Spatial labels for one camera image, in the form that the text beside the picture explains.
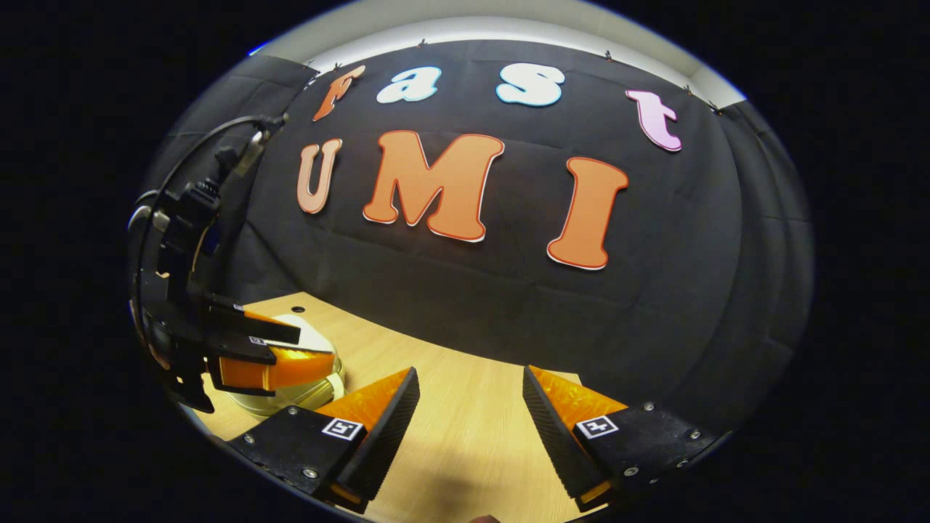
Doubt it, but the black backdrop cloth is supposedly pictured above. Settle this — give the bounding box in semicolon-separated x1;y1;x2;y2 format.
138;40;814;437

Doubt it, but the pale yellow suitcase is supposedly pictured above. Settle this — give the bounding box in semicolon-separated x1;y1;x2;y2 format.
247;314;346;416

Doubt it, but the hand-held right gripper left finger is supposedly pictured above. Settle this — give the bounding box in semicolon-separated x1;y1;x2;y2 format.
229;367;421;513

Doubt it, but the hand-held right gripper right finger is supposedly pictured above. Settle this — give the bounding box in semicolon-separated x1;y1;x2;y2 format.
522;365;727;513

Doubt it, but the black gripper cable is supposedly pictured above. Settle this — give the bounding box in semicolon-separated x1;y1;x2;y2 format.
129;115;271;349

